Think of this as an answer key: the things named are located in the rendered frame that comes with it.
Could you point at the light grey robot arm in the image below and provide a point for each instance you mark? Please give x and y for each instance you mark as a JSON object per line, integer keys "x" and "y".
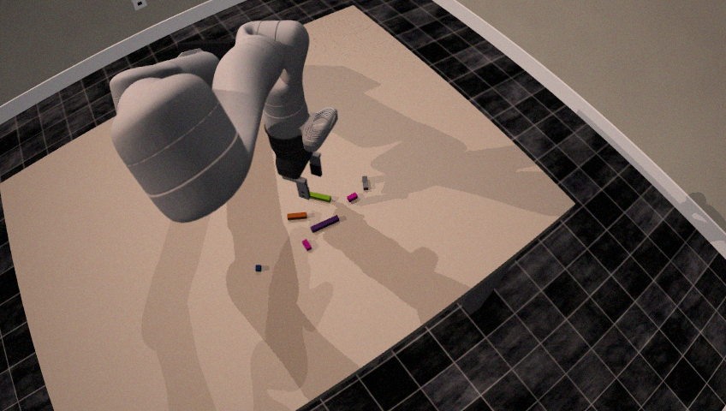
{"x": 176, "y": 138}

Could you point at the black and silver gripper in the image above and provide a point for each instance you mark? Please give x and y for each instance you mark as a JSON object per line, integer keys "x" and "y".
{"x": 295, "y": 139}

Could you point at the lime green rod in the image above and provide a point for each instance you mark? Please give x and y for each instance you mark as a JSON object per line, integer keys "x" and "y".
{"x": 321, "y": 197}

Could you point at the orange rod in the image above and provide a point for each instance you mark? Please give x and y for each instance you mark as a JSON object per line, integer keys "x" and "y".
{"x": 299, "y": 215}

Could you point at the purple rod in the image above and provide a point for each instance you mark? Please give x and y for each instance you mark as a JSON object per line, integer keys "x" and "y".
{"x": 325, "y": 223}

